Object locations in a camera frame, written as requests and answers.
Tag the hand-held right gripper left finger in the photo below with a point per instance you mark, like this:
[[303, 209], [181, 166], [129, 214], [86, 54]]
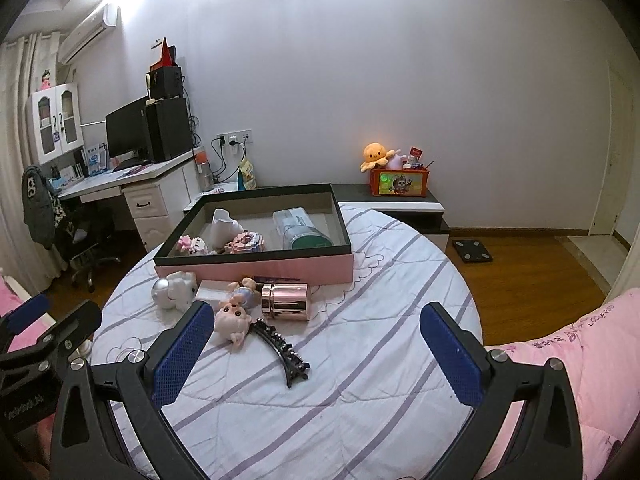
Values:
[[182, 355]]

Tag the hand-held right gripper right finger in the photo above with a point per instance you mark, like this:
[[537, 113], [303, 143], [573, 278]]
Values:
[[452, 355]]

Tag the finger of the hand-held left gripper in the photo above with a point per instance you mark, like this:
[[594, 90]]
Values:
[[30, 310], [75, 322]]

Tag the pink pig doll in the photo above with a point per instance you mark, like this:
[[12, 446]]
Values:
[[231, 320]]

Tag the white astronaut toy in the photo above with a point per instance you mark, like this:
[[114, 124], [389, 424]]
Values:
[[175, 292]]

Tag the black hair clip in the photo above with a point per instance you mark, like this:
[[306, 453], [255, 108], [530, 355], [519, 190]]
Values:
[[282, 352]]

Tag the small pink block figure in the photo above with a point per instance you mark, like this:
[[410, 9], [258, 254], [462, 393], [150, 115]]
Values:
[[194, 246]]

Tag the rose gold cylinder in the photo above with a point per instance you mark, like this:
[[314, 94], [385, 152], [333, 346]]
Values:
[[285, 302]]

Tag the pixel block figure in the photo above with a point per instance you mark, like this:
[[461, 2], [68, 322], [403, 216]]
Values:
[[244, 242]]

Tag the pink box with black rim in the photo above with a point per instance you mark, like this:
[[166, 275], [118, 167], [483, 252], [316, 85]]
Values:
[[280, 270]]

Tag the white pitcher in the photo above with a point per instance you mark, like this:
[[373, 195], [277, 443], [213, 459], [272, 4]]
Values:
[[225, 227]]

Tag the clear plastic case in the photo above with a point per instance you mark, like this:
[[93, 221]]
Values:
[[297, 220]]

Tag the cream bedpost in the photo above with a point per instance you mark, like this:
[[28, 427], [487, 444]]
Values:
[[77, 354]]

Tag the pink bedding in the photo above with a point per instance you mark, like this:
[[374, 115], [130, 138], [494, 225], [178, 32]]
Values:
[[15, 342]]

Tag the flat white box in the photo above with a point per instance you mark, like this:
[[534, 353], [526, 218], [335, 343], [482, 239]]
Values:
[[212, 291]]

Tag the black office chair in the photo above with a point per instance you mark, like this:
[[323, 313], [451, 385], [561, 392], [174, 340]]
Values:
[[87, 245]]

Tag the dark grey jacket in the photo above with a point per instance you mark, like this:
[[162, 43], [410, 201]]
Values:
[[37, 207]]

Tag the black bathroom scale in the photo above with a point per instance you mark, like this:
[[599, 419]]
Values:
[[472, 251]]

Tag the pink quilt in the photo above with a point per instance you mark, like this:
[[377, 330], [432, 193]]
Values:
[[575, 350]]

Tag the white desk with drawers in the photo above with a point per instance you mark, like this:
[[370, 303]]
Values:
[[150, 205]]

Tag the low black and white cabinet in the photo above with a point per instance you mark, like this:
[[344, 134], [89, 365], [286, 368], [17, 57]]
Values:
[[395, 205]]

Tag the blue boxes on desk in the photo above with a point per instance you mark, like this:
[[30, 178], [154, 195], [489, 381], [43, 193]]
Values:
[[96, 160]]

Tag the cream curtain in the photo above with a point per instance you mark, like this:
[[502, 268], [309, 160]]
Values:
[[15, 135]]

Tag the red toy storage box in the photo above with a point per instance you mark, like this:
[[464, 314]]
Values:
[[400, 183]]

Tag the steel thermos with orange lid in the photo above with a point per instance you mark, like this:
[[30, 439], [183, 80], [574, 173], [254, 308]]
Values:
[[204, 172]]

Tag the yellow snack bag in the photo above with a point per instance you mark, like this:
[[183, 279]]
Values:
[[247, 176]]

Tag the black computer monitor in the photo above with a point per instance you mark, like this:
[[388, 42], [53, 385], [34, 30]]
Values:
[[126, 130]]

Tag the purple plush toy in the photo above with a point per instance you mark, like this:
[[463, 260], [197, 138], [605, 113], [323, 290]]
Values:
[[397, 161]]

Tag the red card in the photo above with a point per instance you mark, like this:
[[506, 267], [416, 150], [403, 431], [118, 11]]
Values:
[[416, 153]]

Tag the black computer tower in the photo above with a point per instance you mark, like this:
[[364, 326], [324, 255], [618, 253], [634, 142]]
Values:
[[169, 130]]

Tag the orange octopus plush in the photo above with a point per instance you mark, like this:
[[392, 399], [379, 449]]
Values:
[[375, 155]]

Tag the small pink doll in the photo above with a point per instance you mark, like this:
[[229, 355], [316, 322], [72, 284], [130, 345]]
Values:
[[47, 82]]

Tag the white door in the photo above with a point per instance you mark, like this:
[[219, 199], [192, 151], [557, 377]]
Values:
[[607, 160]]

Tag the black speaker box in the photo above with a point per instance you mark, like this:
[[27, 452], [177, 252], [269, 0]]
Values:
[[165, 83]]

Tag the white air conditioner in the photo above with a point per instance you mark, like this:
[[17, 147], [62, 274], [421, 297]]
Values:
[[87, 32]]

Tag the white wall cabinet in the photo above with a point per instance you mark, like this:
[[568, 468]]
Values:
[[55, 122]]

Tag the white wall socket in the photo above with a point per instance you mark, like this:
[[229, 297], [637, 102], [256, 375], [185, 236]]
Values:
[[234, 138]]

